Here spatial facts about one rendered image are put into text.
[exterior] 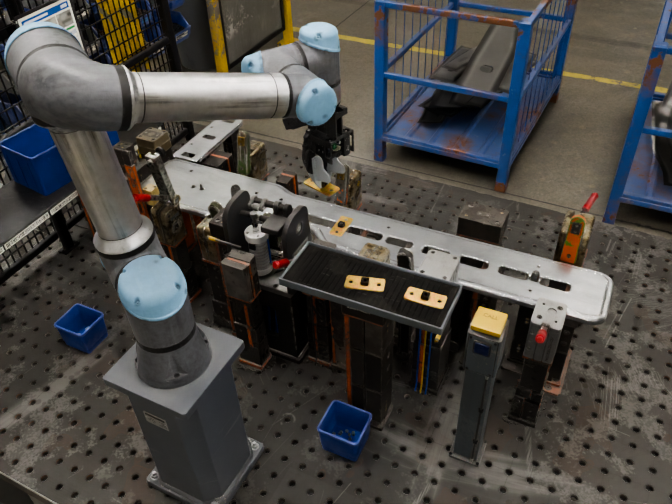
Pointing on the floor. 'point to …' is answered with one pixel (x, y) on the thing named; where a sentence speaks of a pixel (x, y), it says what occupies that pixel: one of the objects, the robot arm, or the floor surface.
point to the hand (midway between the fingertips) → (321, 179)
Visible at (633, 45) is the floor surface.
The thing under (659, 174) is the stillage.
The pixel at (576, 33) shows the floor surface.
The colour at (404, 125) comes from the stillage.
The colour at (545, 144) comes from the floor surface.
